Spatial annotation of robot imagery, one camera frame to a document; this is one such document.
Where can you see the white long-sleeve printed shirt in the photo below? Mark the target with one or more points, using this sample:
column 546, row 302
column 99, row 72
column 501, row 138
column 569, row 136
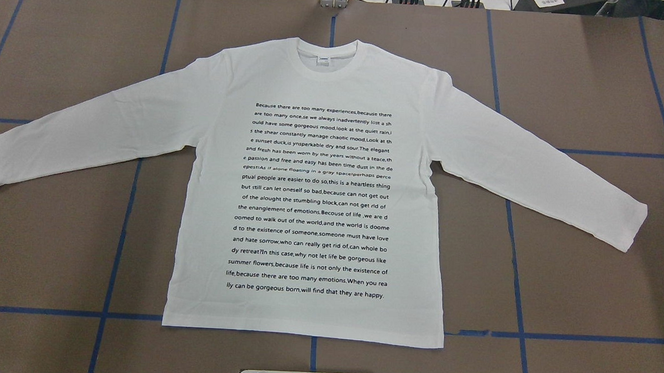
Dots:
column 310, row 207

